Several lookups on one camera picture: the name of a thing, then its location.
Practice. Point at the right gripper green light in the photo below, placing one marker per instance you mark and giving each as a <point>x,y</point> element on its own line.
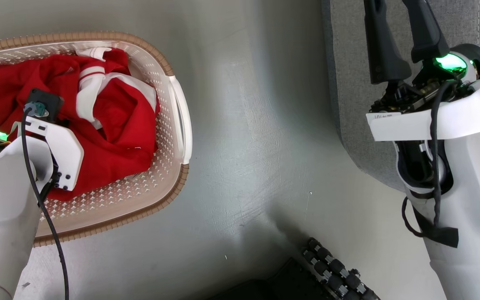
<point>452,62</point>

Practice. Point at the red white lettered garment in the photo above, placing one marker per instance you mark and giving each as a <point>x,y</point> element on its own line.
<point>119,125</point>

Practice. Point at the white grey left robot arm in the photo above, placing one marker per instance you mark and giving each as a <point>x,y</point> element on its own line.
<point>2,208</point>

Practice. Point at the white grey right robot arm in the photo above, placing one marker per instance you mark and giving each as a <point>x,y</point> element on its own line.
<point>473,208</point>

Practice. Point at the grey fabric sofa seat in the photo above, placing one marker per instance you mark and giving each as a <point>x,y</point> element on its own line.
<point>348,83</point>

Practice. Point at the white laundry basket brown rim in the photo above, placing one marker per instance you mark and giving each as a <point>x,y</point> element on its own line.
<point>169,137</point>

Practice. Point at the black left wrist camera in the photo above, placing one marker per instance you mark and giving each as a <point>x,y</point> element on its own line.
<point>46,100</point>

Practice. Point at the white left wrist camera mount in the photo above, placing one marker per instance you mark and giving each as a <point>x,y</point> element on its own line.
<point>67,154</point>

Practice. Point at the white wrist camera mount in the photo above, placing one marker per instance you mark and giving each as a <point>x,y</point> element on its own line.
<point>67,154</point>
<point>465,118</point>

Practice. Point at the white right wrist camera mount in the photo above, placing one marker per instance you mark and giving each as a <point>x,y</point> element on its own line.
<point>465,118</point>

